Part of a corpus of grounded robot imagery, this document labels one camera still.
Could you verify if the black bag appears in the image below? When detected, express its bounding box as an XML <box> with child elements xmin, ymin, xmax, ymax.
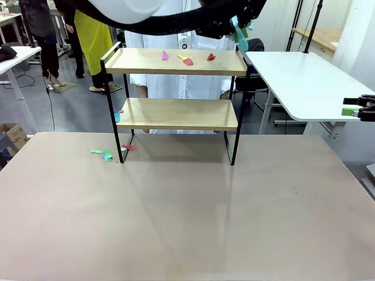
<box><xmin>0</xmin><ymin>45</ymin><xmax>18</xmax><ymax>63</ymax></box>

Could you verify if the brown floor mat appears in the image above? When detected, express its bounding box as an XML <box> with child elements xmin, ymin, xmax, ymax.
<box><xmin>52</xmin><ymin>81</ymin><xmax>79</xmax><ymax>94</ymax></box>

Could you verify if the person in white lab coat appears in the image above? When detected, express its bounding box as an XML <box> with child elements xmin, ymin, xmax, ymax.
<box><xmin>124</xmin><ymin>0</ymin><xmax>250</xmax><ymax>135</ymax></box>

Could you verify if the person in dark shirt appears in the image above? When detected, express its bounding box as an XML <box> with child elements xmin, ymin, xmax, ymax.
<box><xmin>19</xmin><ymin>0</ymin><xmax>67</xmax><ymax>88</ymax></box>

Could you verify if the white name badge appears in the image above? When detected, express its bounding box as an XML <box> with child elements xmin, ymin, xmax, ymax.
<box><xmin>178</xmin><ymin>32</ymin><xmax>190</xmax><ymax>50</ymax></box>

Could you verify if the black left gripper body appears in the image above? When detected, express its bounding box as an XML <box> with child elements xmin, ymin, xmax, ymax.
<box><xmin>195</xmin><ymin>17</ymin><xmax>234</xmax><ymax>40</ymax></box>

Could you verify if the cluttered background desk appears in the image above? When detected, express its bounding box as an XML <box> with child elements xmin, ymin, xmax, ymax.
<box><xmin>0</xmin><ymin>5</ymin><xmax>24</xmax><ymax>44</ymax></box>

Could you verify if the person in black trousers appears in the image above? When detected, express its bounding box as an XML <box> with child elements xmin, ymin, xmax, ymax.
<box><xmin>54</xmin><ymin>0</ymin><xmax>86</xmax><ymax>79</ymax></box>

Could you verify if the grey metal floor bar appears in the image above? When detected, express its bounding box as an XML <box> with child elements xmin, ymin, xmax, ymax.
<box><xmin>360</xmin><ymin>163</ymin><xmax>375</xmax><ymax>203</ymax></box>

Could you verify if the black tripod stand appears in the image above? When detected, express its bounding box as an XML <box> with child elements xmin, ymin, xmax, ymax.
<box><xmin>288</xmin><ymin>0</ymin><xmax>305</xmax><ymax>52</ymax></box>

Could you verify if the black thick pole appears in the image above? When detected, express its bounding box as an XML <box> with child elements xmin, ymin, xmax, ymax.
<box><xmin>303</xmin><ymin>0</ymin><xmax>325</xmax><ymax>54</ymax></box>

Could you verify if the white desk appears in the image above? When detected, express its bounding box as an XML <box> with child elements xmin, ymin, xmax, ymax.
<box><xmin>0</xmin><ymin>46</ymin><xmax>42</xmax><ymax>102</ymax></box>

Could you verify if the black office chair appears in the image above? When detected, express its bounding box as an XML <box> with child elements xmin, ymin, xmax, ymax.
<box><xmin>236</xmin><ymin>37</ymin><xmax>276</xmax><ymax>114</ymax></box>

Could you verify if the two-tier wooden shelf black frame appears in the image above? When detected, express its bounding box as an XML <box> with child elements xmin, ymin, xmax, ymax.
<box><xmin>100</xmin><ymin>41</ymin><xmax>255</xmax><ymax>167</ymax></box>

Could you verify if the black floor cable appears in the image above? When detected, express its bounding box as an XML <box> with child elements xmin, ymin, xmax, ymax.
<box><xmin>11</xmin><ymin>73</ymin><xmax>36</xmax><ymax>88</ymax></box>

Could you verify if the black braided cable sleeve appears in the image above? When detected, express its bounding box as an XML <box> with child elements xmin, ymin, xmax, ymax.
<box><xmin>55</xmin><ymin>0</ymin><xmax>206</xmax><ymax>36</ymax></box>

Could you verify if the person in yellow apron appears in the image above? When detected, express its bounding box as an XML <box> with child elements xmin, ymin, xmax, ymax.
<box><xmin>73</xmin><ymin>8</ymin><xmax>121</xmax><ymax>95</ymax></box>

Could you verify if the wooden background table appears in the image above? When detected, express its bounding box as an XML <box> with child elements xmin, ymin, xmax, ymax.
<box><xmin>291</xmin><ymin>28</ymin><xmax>343</xmax><ymax>54</ymax></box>

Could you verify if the cardboard box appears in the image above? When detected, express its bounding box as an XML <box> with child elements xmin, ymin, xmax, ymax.
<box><xmin>0</xmin><ymin>122</ymin><xmax>29</xmax><ymax>160</ymax></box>

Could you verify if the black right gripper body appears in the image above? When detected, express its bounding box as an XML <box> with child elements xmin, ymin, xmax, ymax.
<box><xmin>363</xmin><ymin>94</ymin><xmax>375</xmax><ymax>122</ymax></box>

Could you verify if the thin black hanging cable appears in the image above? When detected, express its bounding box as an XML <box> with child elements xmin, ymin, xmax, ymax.
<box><xmin>43</xmin><ymin>70</ymin><xmax>56</xmax><ymax>132</ymax></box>

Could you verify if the teal hand brush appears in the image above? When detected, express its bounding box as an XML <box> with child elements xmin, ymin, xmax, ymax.
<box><xmin>229</xmin><ymin>16</ymin><xmax>254</xmax><ymax>53</ymax></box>

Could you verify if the white side table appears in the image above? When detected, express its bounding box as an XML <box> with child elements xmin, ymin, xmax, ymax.
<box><xmin>244</xmin><ymin>51</ymin><xmax>375</xmax><ymax>144</ymax></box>

